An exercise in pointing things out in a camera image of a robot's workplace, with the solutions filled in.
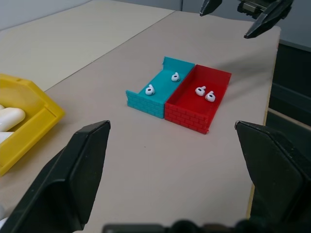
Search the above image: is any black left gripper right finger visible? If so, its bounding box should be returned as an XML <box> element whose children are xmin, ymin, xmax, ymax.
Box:
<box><xmin>234</xmin><ymin>120</ymin><xmax>311</xmax><ymax>233</ymax></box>

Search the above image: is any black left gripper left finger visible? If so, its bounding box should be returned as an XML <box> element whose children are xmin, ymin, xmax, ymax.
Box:
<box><xmin>0</xmin><ymin>120</ymin><xmax>111</xmax><ymax>233</ymax></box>

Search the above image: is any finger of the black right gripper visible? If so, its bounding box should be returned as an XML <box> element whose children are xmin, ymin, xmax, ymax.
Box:
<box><xmin>199</xmin><ymin>0</ymin><xmax>223</xmax><ymax>17</ymax></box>
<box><xmin>243</xmin><ymin>0</ymin><xmax>293</xmax><ymax>40</ymax></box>

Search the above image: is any yellow plastic bin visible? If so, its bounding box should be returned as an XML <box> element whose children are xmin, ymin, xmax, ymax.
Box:
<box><xmin>0</xmin><ymin>73</ymin><xmax>66</xmax><ymax>177</ymax></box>

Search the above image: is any white case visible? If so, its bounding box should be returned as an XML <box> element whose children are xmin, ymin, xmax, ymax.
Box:
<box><xmin>0</xmin><ymin>107</ymin><xmax>26</xmax><ymax>131</ymax></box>

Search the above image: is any white rounded object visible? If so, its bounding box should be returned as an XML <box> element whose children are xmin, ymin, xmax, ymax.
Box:
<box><xmin>0</xmin><ymin>205</ymin><xmax>9</xmax><ymax>228</ymax></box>

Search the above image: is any dark cabinet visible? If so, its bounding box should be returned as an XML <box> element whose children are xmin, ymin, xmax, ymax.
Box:
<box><xmin>266</xmin><ymin>39</ymin><xmax>311</xmax><ymax>146</ymax></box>

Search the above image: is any teal brick-pattern tray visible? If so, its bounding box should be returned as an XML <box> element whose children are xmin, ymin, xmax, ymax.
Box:
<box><xmin>125</xmin><ymin>56</ymin><xmax>196</xmax><ymax>119</ymax></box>

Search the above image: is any red brick-pattern tray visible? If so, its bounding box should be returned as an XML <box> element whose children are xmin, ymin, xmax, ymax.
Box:
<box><xmin>164</xmin><ymin>64</ymin><xmax>232</xmax><ymax>135</ymax></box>

